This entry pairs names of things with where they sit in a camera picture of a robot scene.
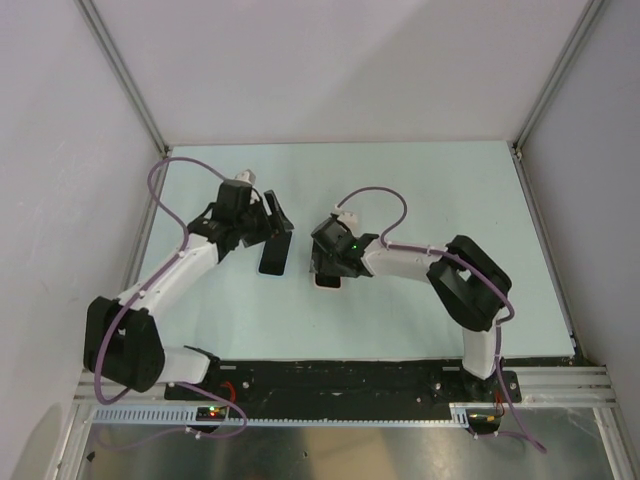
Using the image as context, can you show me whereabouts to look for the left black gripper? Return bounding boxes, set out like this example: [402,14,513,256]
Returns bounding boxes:
[236,191,292,248]

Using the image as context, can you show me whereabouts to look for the pink phone case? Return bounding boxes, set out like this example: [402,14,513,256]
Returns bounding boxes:
[314,274,342,290]

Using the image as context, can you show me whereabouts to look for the blue smartphone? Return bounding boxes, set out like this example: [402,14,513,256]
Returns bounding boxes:
[258,232,292,276]

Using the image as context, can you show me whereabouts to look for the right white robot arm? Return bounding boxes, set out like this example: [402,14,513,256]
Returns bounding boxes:
[311,214,515,401]

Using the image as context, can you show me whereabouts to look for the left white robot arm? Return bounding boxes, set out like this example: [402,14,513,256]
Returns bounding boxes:
[83,179,294,399]

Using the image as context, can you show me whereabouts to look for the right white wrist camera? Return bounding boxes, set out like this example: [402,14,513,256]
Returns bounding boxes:
[332,205,358,229]

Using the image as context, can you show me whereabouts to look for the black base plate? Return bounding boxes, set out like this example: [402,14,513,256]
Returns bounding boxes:
[164,360,522,419]

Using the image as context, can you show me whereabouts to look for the white slotted cable duct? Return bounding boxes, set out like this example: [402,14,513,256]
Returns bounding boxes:
[92,405,469,428]

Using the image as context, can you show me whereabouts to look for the left aluminium frame post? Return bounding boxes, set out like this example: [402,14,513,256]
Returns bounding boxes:
[74,0,170,158]

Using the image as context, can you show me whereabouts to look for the aluminium frame post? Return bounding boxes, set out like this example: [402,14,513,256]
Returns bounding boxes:
[510,0,609,161]
[74,0,170,158]

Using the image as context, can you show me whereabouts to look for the right aluminium frame post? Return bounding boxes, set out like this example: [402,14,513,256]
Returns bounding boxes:
[510,0,609,161]

